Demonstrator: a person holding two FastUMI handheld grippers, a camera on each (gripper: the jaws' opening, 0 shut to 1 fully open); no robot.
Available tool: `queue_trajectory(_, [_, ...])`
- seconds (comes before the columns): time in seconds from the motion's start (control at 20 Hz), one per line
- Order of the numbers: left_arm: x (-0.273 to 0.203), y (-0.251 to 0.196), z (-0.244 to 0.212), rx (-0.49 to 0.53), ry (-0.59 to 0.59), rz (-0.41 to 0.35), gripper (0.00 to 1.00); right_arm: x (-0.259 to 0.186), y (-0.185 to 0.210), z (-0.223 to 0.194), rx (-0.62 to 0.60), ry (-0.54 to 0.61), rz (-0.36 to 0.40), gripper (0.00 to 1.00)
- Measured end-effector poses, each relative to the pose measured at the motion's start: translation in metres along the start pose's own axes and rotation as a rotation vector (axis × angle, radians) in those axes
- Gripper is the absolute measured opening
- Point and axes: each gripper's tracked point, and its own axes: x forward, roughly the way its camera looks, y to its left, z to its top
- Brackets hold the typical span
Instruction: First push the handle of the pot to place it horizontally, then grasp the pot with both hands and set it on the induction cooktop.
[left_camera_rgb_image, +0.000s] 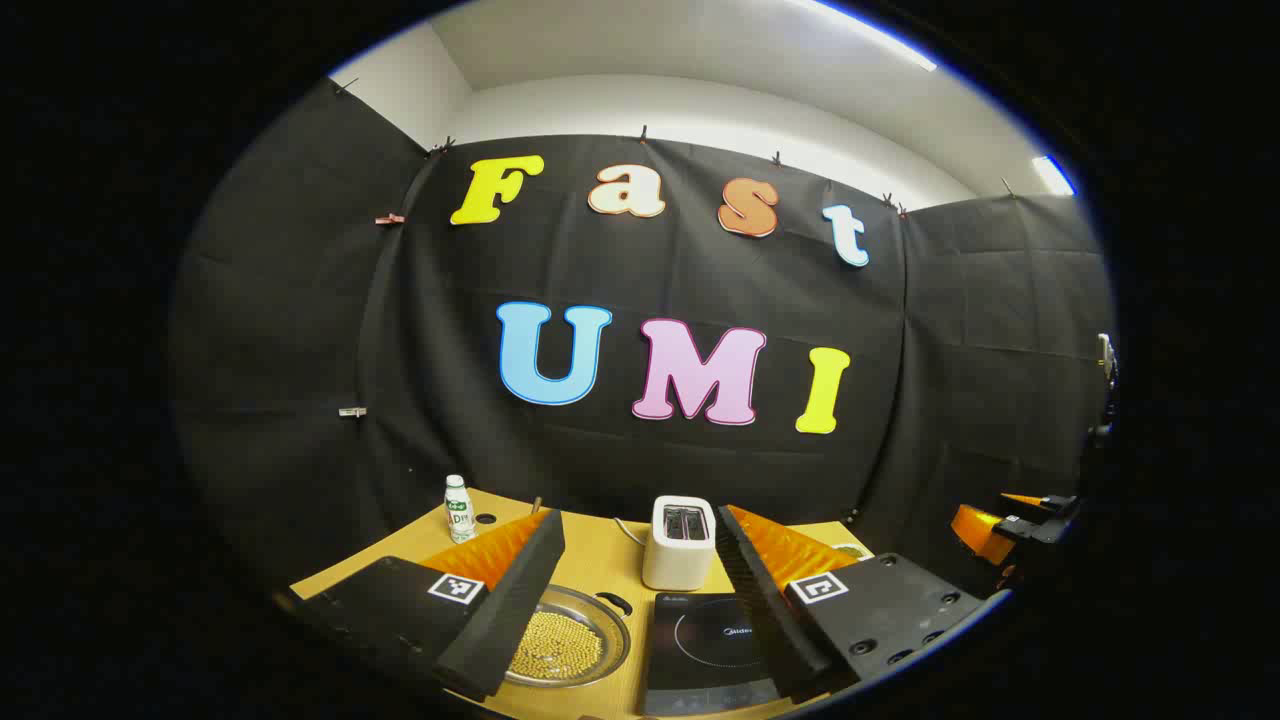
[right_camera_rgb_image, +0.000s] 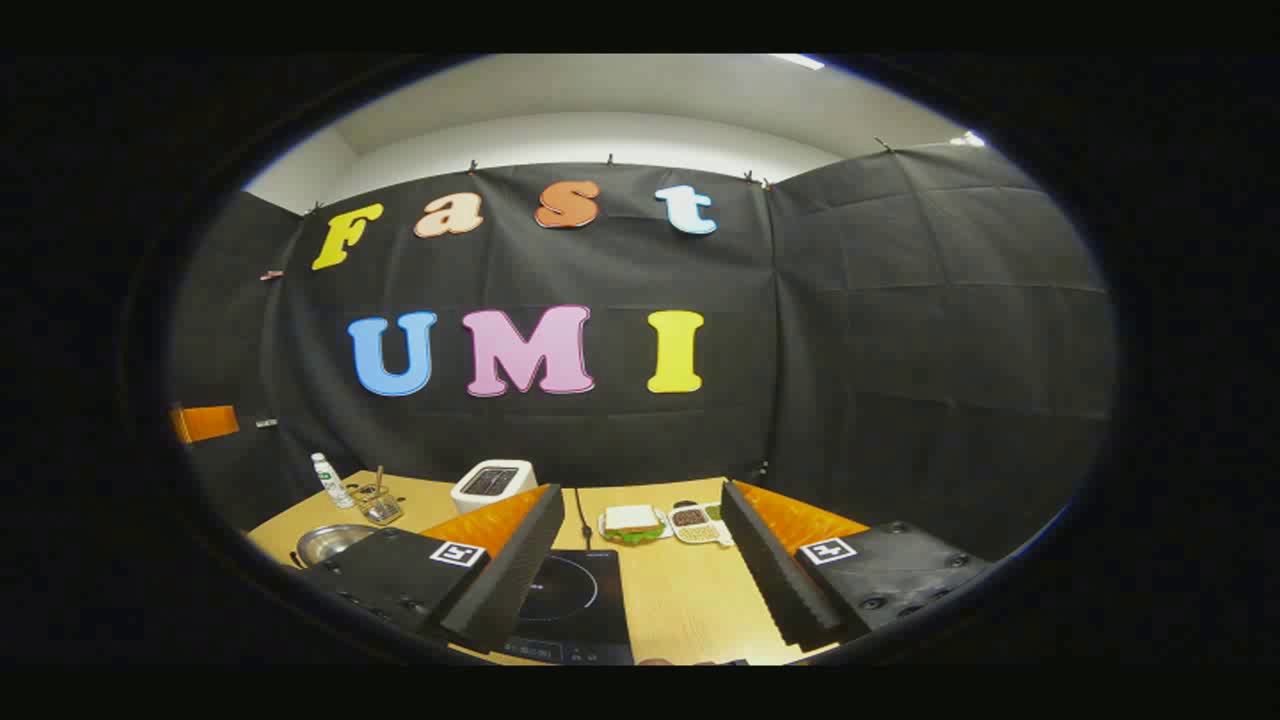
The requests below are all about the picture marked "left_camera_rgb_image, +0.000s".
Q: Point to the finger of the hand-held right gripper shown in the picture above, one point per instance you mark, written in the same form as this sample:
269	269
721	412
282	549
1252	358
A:
980	533
1022	498

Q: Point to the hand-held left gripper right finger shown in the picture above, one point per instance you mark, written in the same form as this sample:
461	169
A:
770	620

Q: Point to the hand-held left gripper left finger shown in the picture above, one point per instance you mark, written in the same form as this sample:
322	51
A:
500	620

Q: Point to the black induction cooktop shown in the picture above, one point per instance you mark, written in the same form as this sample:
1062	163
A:
700	650

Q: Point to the white divided dish of beans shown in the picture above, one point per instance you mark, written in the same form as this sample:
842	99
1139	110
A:
851	551

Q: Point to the white toaster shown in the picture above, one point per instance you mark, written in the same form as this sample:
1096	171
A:
678	555

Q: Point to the white bottle with green label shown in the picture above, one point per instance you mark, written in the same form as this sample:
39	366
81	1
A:
459	515

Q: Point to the black backdrop cloth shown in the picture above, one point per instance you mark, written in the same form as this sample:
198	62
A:
640	270

